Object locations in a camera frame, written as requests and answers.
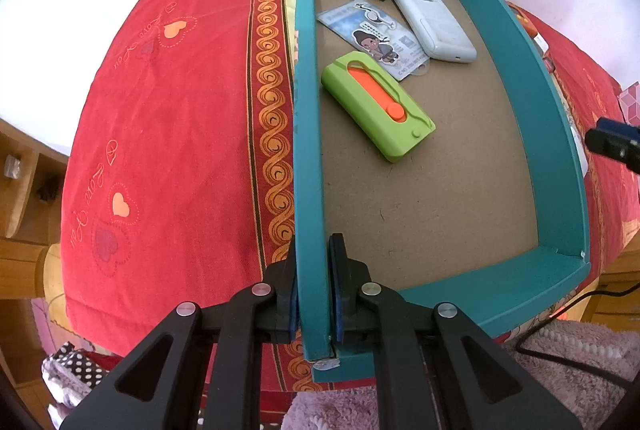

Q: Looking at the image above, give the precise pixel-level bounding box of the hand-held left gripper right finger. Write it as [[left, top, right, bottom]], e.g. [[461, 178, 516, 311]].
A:
[[327, 233, 583, 430]]

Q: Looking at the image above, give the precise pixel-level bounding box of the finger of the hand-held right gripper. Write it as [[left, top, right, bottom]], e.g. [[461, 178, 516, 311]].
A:
[[585, 117, 640, 173]]

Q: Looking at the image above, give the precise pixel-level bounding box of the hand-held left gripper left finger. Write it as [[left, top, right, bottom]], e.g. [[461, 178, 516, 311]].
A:
[[60, 237, 301, 430]]

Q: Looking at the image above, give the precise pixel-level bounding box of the teal cardboard box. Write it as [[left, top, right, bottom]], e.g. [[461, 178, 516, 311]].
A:
[[292, 0, 592, 383]]

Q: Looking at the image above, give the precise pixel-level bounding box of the white power bank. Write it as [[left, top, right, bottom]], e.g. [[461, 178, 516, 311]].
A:
[[391, 0, 478, 64]]

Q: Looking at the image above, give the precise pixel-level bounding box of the green and orange plastic case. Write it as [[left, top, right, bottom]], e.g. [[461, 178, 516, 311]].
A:
[[321, 50, 436, 163]]

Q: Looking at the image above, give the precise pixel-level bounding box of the cartoon printed card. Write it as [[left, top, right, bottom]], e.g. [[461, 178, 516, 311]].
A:
[[316, 0, 432, 81]]

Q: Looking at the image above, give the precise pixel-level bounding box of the pink geometric patterned bag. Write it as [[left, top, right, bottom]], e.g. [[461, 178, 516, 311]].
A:
[[617, 82, 640, 125]]

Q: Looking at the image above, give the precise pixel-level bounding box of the light wooden furniture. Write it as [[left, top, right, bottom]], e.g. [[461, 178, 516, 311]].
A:
[[585, 220, 640, 326]]

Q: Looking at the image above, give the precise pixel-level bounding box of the red patterned tablecloth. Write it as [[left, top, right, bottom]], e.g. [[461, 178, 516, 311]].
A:
[[59, 0, 640, 393]]

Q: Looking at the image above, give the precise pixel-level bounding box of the pink fuzzy rug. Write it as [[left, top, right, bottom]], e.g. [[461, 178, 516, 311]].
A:
[[287, 320, 640, 430]]

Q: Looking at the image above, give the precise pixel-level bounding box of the polka dot cloth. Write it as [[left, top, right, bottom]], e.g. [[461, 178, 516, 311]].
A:
[[41, 344, 121, 411]]

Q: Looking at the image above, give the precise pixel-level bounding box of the wooden shelf cabinet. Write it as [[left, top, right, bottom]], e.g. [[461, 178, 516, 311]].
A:
[[0, 117, 68, 301]]

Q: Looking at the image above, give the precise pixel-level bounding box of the black cable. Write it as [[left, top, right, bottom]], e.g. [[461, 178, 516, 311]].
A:
[[512, 287, 640, 386]]

